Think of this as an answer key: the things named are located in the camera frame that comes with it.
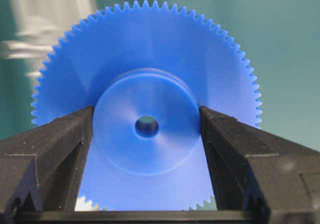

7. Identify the silver aluminium extrusion rail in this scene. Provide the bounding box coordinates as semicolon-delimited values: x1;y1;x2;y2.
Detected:
0;0;101;212

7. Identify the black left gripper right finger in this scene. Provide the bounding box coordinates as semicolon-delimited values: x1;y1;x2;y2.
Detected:
199;106;320;224

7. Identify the large blue plastic gear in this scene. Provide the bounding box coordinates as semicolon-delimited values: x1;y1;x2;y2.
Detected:
32;1;262;211

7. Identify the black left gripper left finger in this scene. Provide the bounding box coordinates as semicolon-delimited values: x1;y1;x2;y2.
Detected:
0;106;94;224

